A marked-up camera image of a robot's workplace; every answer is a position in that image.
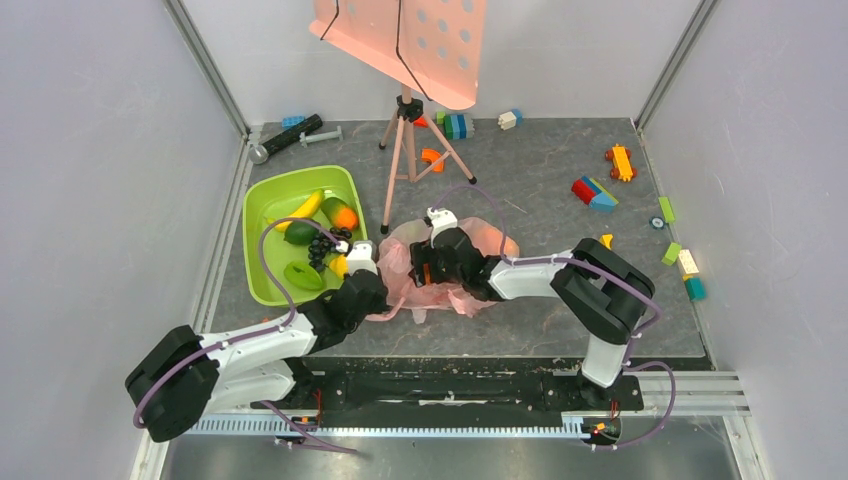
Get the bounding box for pink plastic bag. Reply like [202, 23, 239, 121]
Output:
[366, 217, 503, 324]

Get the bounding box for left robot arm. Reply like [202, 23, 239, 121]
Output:
[125, 270, 389, 442]

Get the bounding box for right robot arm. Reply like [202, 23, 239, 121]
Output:
[410, 227, 659, 408]

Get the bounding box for fake lemon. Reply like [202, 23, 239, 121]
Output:
[328, 255, 349, 280]

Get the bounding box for fake green pepper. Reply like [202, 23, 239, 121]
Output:
[283, 261, 326, 292]

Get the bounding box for fake black grapes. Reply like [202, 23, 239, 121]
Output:
[308, 227, 352, 273]

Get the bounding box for fake lime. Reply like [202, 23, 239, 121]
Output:
[283, 220, 323, 246]

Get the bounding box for fake mango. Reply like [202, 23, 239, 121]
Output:
[320, 197, 359, 231]

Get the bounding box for fake banana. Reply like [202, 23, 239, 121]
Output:
[265, 189, 325, 233]

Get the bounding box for orange curved brick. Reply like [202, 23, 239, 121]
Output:
[420, 148, 446, 173]

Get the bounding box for green blue brick stack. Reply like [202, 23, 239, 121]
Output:
[435, 111, 475, 140]

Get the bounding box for green plastic basin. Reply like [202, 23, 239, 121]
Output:
[242, 165, 368, 307]

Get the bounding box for white blue brick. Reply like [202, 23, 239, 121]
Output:
[497, 109, 523, 130]

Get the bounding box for red blue brick house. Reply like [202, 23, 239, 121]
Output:
[571, 176, 619, 213]

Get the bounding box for yellow curved brick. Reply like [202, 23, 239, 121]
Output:
[600, 234, 614, 249]

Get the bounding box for grey syringe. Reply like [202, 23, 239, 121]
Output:
[299, 126, 343, 148]

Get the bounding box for black microphone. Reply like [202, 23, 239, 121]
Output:
[247, 114, 323, 164]

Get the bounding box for yellow toy car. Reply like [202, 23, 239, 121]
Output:
[605, 144, 638, 182]

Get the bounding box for blue toy brick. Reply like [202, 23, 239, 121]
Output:
[281, 115, 305, 130]

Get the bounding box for small blue wheel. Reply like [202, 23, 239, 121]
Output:
[649, 216, 666, 230]

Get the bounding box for pink music stand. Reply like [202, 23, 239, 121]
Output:
[309, 0, 487, 233]

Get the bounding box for green flat brick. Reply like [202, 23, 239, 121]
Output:
[658, 196, 676, 224]

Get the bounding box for green small brick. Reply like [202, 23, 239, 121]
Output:
[661, 242, 682, 266]

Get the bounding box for white teal brick stack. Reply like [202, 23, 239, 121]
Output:
[677, 249, 707, 302]

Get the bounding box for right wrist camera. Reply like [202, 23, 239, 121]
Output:
[425, 208, 458, 244]

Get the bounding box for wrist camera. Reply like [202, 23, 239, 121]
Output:
[336, 240, 378, 275]
[425, 208, 458, 244]

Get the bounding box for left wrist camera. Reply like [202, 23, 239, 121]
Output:
[336, 240, 378, 275]

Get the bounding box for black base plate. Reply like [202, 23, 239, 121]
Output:
[273, 357, 645, 428]

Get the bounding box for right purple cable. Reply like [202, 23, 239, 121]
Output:
[430, 184, 678, 453]

